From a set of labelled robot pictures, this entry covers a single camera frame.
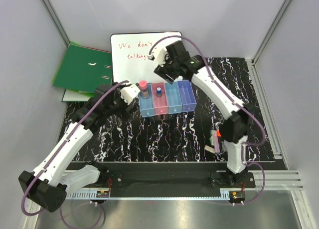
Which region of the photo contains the light blue plastic bin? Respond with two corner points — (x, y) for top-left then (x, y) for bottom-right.
(139, 84), (155, 117)

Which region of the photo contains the pink capped glitter jar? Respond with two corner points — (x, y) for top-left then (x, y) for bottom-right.
(139, 80), (150, 99)

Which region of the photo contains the small blue capped bottle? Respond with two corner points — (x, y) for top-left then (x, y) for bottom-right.
(156, 87), (162, 98)

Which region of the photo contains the purple plastic bin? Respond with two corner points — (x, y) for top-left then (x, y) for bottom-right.
(177, 80), (197, 113)

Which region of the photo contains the pink plastic bin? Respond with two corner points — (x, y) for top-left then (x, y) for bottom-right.
(151, 82), (168, 115)

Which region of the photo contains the white dry-erase board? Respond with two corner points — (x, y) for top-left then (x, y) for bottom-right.
(110, 31), (181, 83)

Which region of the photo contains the pink eraser bar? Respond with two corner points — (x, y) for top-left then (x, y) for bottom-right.
(214, 136), (220, 153)

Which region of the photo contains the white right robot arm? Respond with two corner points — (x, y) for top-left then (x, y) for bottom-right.
(148, 40), (252, 188)

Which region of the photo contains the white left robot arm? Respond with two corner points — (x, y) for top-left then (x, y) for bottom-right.
(18, 81), (140, 216)

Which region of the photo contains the green white paper booklet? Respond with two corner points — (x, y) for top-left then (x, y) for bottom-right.
(62, 90), (93, 102)

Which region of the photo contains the black marble pattern mat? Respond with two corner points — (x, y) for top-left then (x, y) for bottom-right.
(73, 57), (274, 162)

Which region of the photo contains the white small eraser block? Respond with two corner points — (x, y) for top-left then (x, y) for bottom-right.
(204, 145), (216, 154)

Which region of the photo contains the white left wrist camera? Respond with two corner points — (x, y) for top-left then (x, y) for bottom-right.
(120, 84), (140, 105)

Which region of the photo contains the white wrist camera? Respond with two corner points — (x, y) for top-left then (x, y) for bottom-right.
(120, 84), (140, 105)
(148, 47), (170, 67)

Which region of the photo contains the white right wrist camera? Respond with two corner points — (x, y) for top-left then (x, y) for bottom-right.
(148, 47), (170, 67)

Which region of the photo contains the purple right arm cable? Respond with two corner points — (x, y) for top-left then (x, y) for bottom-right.
(149, 35), (267, 206)

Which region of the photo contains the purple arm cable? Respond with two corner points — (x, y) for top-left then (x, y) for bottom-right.
(149, 35), (267, 206)
(21, 80), (132, 227)

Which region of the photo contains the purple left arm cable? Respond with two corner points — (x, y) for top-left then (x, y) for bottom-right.
(21, 80), (132, 227)

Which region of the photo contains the green ring binder folder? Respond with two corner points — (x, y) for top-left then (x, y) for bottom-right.
(52, 42), (113, 93)

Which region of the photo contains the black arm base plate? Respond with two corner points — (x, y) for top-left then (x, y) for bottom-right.
(79, 161), (256, 199)

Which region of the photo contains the aluminium rail frame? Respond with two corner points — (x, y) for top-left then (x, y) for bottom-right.
(22, 58), (317, 229)

